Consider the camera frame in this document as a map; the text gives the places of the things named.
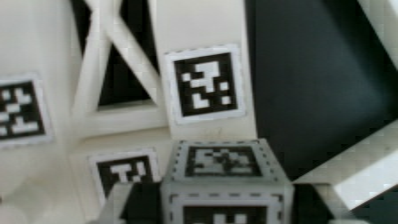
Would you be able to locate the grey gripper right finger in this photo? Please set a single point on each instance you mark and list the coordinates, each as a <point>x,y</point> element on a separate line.
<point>336,206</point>

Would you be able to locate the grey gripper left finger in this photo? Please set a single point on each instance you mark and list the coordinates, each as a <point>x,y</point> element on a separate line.
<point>110,214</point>

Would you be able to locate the white chair back frame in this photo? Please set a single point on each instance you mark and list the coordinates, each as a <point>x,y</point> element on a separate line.
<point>125,76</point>

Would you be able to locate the white tagged cube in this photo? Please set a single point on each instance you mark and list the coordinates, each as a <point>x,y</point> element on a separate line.
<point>226,187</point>

